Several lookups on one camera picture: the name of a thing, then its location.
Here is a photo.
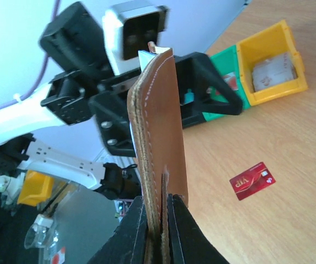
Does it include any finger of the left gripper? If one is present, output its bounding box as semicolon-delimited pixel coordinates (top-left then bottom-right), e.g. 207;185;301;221
175;52;242;116

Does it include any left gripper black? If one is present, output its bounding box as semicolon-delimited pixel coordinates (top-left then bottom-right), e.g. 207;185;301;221
87;54;202;157

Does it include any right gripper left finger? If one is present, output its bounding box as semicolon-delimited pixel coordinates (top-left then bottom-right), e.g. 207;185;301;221
88;196;147;264

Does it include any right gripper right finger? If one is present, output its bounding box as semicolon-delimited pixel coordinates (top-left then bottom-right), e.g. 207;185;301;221
167;194;228;264

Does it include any red white credit card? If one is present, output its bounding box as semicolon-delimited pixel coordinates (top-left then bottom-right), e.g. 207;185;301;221
223;72;238;91

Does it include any brown leather card holder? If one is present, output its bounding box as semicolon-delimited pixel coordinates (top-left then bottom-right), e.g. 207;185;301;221
127;41;189;263

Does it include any red VIP credit card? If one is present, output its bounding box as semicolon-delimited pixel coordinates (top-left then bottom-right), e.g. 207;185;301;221
229;162;276;201

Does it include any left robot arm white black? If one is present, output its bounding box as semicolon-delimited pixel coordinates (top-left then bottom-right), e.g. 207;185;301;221
0;1;243;200

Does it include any teal card in black bin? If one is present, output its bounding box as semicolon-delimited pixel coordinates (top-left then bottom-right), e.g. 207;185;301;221
184;89;195;105

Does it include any cards stack in yellow bin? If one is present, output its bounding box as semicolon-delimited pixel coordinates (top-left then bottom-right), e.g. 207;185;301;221
252;52;297;92

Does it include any black plastic bin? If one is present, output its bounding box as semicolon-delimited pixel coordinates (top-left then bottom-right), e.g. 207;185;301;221
180;96;206;129

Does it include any green plastic bin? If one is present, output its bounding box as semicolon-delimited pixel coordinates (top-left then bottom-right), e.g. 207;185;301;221
203;45;251;122

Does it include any yellow plastic bin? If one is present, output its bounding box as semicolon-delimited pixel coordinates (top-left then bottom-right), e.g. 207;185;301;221
236;20;308;106

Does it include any clear plastic measuring cup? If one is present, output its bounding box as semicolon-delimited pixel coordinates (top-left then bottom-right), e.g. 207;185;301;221
24;214;58;249

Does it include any yellow bin in background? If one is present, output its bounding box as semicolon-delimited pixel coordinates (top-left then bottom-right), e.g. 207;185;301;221
17;170;54;207

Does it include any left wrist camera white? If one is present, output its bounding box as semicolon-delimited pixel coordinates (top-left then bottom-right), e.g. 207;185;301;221
102;1;169;75

